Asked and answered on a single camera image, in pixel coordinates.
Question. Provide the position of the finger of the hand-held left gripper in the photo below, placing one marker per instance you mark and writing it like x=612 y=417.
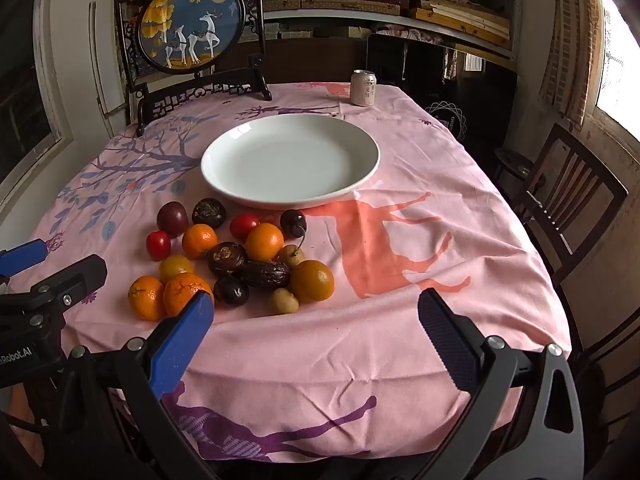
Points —
x=22 y=258
x=75 y=277

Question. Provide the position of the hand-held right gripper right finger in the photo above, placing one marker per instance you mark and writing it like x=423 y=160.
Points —
x=449 y=340

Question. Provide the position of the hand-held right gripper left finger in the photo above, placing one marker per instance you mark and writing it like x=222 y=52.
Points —
x=184 y=342

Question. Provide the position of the mandarin orange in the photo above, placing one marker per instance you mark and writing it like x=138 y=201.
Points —
x=146 y=297
x=200 y=241
x=182 y=292

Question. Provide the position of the small yellow tomato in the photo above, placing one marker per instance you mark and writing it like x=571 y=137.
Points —
x=175 y=266

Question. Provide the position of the red cherry tomato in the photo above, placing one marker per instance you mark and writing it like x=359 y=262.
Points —
x=244 y=225
x=158 y=245

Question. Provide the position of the dark water chestnut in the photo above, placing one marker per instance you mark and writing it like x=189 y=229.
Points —
x=226 y=258
x=209 y=212

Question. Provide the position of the dark wrinkled date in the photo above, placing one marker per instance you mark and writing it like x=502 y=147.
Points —
x=266 y=275

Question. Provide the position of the tan longan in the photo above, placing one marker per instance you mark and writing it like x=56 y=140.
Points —
x=285 y=301
x=291 y=256

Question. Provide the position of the dark purple tomato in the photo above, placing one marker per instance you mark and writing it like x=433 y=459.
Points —
x=172 y=217

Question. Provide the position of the smooth orange kumquat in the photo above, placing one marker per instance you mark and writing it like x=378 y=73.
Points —
x=264 y=241
x=312 y=280

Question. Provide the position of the white ceramic plate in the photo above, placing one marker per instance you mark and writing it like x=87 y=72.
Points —
x=290 y=165

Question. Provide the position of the pink printed tablecloth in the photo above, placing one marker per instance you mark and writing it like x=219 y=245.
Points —
x=350 y=320

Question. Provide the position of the dark framed window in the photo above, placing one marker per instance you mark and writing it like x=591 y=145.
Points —
x=25 y=110

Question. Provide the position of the dark wooden chair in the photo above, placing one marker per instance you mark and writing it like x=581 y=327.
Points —
x=565 y=195

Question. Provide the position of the round dark stool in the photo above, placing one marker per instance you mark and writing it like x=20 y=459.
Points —
x=515 y=162

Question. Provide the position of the black patterned panel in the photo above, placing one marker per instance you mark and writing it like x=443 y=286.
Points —
x=450 y=110

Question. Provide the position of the pale drink can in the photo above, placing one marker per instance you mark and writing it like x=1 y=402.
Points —
x=363 y=88

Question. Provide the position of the round deer screen on stand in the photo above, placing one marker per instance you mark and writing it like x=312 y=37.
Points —
x=190 y=22

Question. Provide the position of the bright window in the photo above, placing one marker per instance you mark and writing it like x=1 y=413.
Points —
x=620 y=70

